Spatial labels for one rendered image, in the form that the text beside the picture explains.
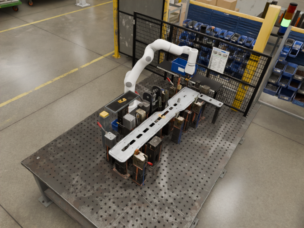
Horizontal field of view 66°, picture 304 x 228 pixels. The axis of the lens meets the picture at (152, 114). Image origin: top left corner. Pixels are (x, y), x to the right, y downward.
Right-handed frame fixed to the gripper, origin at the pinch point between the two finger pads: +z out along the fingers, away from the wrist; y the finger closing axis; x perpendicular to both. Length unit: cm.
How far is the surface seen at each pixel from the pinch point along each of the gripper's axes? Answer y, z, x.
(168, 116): 5.4, 27.2, -41.3
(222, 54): 14, -11, 54
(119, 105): -32, 11, -77
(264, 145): 103, 127, 104
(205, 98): 21.1, 27.2, 13.3
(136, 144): 5, 27, -94
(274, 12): 50, -68, 58
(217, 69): 12, 9, 54
